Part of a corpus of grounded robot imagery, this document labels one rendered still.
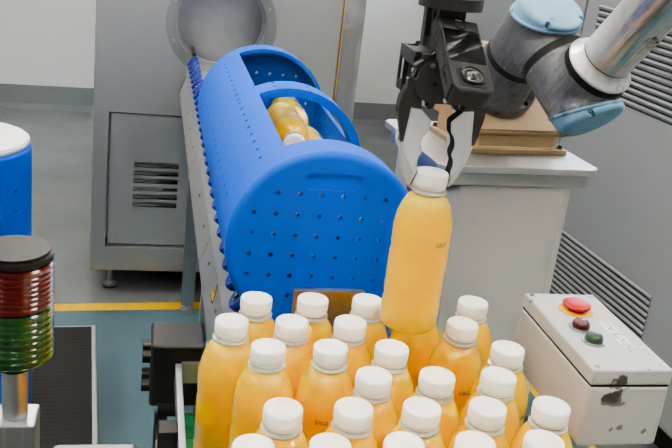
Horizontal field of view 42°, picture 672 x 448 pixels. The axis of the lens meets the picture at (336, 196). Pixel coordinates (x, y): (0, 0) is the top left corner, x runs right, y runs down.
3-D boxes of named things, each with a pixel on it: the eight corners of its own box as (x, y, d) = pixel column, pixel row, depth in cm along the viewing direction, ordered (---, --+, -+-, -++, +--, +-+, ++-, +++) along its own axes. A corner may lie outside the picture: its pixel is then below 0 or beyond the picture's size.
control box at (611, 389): (578, 359, 122) (593, 292, 118) (654, 445, 103) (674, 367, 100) (511, 359, 119) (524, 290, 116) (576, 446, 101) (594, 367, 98)
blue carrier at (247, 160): (310, 166, 214) (326, 50, 205) (404, 339, 133) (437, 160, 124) (192, 157, 208) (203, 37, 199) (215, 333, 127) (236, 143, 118)
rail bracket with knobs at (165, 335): (212, 387, 123) (217, 321, 120) (216, 416, 117) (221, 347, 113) (140, 387, 121) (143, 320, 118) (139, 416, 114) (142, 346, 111)
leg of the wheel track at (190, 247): (193, 307, 345) (204, 154, 325) (194, 314, 340) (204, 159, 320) (178, 307, 344) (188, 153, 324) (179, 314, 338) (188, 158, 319)
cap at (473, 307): (469, 322, 112) (471, 309, 111) (450, 309, 115) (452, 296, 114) (492, 318, 114) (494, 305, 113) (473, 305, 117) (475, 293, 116)
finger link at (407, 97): (423, 144, 100) (446, 71, 97) (427, 148, 98) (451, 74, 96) (384, 135, 98) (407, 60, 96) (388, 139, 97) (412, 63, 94)
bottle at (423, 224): (367, 315, 106) (387, 177, 101) (409, 305, 110) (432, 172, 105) (403, 341, 101) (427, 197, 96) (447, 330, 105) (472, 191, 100)
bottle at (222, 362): (248, 480, 104) (261, 348, 99) (190, 478, 103) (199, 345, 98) (248, 446, 111) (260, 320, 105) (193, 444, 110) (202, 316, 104)
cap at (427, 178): (405, 182, 101) (407, 167, 100) (430, 179, 103) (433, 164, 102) (428, 193, 98) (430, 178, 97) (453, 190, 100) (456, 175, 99)
